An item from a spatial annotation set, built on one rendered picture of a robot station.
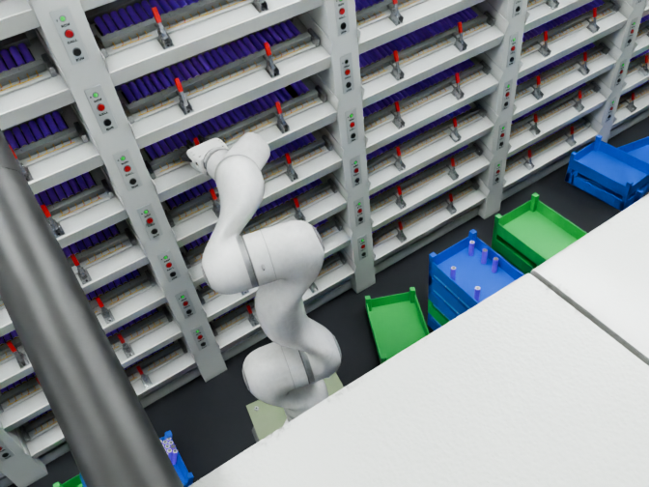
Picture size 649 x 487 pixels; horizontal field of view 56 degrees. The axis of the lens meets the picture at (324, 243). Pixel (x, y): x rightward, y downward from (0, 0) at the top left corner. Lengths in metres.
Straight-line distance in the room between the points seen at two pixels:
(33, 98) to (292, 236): 0.73
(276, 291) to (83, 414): 1.01
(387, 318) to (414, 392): 2.18
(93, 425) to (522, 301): 0.18
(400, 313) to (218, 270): 1.43
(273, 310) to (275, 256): 0.15
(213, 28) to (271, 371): 0.85
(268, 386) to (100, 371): 1.21
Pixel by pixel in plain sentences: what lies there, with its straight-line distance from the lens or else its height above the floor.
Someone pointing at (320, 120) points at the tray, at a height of 0.88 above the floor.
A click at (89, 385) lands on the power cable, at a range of 0.21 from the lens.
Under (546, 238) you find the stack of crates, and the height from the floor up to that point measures 0.32.
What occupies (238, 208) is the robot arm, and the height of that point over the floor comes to 1.22.
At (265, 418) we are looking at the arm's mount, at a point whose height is 0.37.
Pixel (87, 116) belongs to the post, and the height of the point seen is 1.18.
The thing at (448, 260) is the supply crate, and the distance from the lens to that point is 2.19.
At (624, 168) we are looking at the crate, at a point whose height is 0.08.
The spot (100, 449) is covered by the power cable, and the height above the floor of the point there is 1.77.
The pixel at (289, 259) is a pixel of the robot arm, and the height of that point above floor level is 1.14.
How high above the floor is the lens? 1.94
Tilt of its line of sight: 45 degrees down
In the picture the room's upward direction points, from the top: 9 degrees counter-clockwise
